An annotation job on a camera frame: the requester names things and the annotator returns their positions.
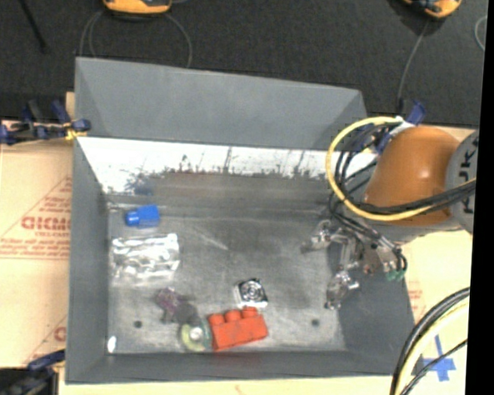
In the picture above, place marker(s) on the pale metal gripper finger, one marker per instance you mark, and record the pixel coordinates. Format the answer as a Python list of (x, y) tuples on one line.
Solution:
[(339, 286), (322, 235)]

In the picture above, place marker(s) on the silver and white cube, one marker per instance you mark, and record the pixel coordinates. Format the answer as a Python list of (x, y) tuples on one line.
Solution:
[(250, 293)]

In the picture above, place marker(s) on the grey metal bin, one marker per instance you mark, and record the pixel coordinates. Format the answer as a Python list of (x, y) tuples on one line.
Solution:
[(227, 241)]

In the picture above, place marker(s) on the red toy brick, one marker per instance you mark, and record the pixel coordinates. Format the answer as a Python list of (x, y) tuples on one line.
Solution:
[(239, 330)]

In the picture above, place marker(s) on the green disc with silver centre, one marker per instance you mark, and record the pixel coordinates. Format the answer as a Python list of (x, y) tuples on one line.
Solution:
[(194, 337)]

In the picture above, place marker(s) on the purple and grey toy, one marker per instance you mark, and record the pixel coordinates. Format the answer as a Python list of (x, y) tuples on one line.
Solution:
[(173, 302)]

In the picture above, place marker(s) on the silver foil packet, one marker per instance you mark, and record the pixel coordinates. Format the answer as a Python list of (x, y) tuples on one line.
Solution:
[(145, 255)]

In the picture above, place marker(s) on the blue small cap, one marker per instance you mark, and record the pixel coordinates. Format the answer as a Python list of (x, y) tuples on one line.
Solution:
[(142, 215)]

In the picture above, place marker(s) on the small white oval piece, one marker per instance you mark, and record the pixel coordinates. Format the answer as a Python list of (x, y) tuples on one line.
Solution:
[(112, 343)]

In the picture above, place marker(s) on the brown cardboard board red print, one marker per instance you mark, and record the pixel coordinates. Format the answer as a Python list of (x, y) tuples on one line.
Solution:
[(28, 229)]

